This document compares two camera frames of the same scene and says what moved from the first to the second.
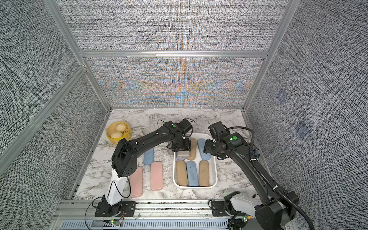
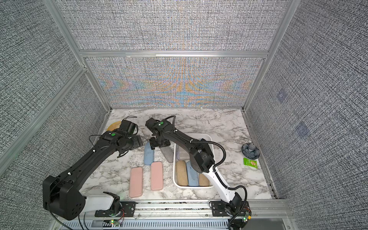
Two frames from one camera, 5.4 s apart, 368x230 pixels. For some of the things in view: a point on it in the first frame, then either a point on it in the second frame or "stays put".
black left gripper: [187, 147] to [138, 143]
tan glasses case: [181, 175] stays put
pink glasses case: [136, 183] stays put
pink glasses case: [156, 177] stays put
